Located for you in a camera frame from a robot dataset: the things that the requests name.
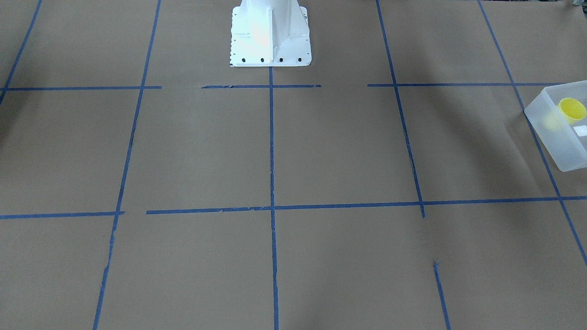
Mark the yellow plastic cup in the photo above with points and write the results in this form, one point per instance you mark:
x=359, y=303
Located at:
x=572, y=110

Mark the clear plastic bin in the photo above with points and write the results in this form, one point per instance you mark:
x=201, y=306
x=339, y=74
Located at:
x=563, y=136

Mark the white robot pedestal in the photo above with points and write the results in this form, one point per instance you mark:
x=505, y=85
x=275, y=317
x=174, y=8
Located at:
x=270, y=33

